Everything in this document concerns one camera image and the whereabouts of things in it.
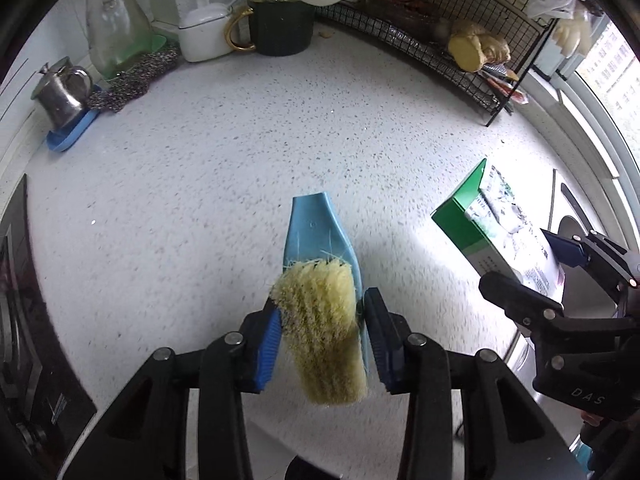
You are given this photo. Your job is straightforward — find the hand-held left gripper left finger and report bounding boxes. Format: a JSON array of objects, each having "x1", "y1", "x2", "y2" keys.
[{"x1": 65, "y1": 300, "x2": 283, "y2": 480}]

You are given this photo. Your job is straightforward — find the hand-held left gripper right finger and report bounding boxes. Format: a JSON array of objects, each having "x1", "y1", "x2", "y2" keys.
[{"x1": 362, "y1": 287, "x2": 586, "y2": 480}]

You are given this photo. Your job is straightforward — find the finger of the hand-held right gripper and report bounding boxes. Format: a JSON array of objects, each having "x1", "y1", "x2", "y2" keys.
[
  {"x1": 478, "y1": 271, "x2": 640, "y2": 356},
  {"x1": 540, "y1": 228, "x2": 640, "y2": 311}
]

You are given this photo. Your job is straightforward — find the blue brush with yellow bristles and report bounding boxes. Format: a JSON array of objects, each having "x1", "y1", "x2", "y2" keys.
[{"x1": 270, "y1": 191, "x2": 372, "y2": 406}]

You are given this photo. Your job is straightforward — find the green and white carton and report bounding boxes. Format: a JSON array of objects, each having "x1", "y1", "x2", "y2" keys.
[{"x1": 431, "y1": 158, "x2": 568, "y2": 306}]

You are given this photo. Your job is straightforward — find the steel sink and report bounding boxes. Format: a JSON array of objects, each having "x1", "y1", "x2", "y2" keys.
[{"x1": 502, "y1": 169, "x2": 640, "y2": 411}]

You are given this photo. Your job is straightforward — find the red seasoning packets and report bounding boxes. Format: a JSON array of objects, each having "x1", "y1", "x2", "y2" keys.
[{"x1": 477, "y1": 62, "x2": 528, "y2": 106}]

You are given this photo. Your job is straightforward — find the pale rubber gloves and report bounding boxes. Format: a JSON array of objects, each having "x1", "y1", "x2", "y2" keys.
[{"x1": 552, "y1": 7, "x2": 593, "y2": 58}]

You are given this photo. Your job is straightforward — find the ginger root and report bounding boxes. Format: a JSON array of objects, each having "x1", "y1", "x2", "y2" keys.
[{"x1": 447, "y1": 19, "x2": 512, "y2": 73}]

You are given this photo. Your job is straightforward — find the black gas stove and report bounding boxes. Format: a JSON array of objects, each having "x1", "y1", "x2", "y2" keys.
[{"x1": 0, "y1": 175, "x2": 98, "y2": 480}]

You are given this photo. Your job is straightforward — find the blue plastic tray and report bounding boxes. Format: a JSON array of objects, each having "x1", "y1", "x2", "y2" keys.
[{"x1": 46, "y1": 85, "x2": 103, "y2": 152}]

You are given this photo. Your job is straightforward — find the bag of dried chilies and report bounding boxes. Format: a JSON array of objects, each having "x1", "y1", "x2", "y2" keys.
[{"x1": 362, "y1": 0, "x2": 441, "y2": 31}]

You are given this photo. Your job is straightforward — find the steel wool scrubbers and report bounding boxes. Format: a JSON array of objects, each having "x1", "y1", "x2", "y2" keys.
[{"x1": 87, "y1": 40, "x2": 182, "y2": 113}]

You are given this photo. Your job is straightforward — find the white ceramic lidded pot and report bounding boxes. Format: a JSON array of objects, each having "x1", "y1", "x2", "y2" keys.
[{"x1": 178, "y1": 0, "x2": 238, "y2": 63}]

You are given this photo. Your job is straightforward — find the green plastic dish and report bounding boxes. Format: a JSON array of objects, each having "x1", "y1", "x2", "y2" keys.
[{"x1": 102, "y1": 34, "x2": 168, "y2": 81}]

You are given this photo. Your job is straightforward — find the steel teapot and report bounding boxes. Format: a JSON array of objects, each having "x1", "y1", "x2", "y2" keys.
[{"x1": 31, "y1": 57, "x2": 93, "y2": 131}]

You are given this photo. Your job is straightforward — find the glass carafe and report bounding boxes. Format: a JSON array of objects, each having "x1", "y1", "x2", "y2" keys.
[{"x1": 85, "y1": 0, "x2": 153, "y2": 78}]

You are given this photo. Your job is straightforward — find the black wire rack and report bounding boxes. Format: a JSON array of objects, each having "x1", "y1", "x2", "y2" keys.
[{"x1": 315, "y1": 0, "x2": 561, "y2": 127}]

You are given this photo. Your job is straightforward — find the dark green mug gold handle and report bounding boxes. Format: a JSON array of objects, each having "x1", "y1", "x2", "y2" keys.
[{"x1": 225, "y1": 0, "x2": 316, "y2": 57}]

